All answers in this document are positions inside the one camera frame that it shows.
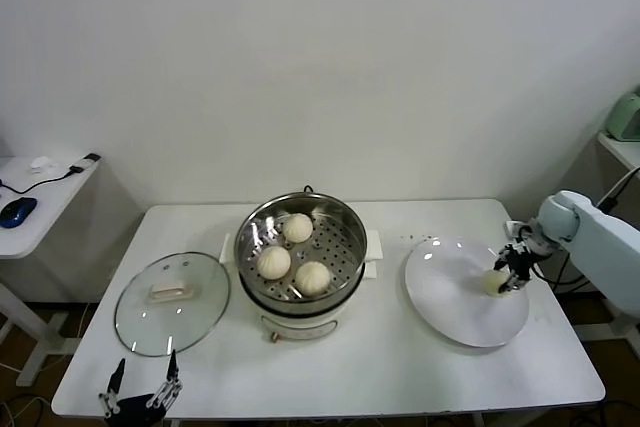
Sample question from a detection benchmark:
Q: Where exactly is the large white round plate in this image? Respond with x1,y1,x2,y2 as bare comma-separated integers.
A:
403,235,530,348

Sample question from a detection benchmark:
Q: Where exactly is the cream electric cooker base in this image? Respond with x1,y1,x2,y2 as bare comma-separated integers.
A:
218,226,385,344

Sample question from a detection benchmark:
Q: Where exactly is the white steamed baozi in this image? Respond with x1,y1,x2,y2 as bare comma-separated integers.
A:
256,245,292,281
480,269,516,299
293,260,332,297
283,212,315,243

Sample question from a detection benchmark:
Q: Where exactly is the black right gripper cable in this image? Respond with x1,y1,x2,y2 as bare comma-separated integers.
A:
529,246,591,291

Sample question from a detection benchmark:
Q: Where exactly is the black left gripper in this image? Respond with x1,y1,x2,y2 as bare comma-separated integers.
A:
97,349,184,427

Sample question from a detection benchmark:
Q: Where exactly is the white side table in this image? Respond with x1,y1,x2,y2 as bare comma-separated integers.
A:
0,155,100,388

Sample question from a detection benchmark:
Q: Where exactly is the white hanging cable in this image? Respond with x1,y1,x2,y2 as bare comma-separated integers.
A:
602,164,640,198

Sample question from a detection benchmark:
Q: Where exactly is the mint green appliance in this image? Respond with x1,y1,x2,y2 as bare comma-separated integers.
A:
599,85,640,142

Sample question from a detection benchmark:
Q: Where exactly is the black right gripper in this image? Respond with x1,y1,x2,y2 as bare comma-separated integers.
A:
493,244,534,295

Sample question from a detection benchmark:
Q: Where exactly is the black cable with adapter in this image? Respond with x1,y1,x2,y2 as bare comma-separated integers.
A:
0,152,100,197

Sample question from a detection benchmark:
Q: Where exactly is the perforated steel steamer basket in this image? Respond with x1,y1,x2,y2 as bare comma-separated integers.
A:
232,192,367,301

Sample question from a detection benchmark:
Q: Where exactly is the small crumpled white object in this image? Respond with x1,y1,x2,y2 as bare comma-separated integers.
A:
27,156,59,176

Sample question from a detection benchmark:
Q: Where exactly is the round glass pot lid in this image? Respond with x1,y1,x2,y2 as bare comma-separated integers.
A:
113,251,231,358

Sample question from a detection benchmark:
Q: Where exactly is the blue computer mouse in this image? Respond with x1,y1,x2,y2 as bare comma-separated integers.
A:
0,196,38,229

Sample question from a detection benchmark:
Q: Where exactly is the black hanging power cable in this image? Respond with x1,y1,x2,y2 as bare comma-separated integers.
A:
597,186,629,216

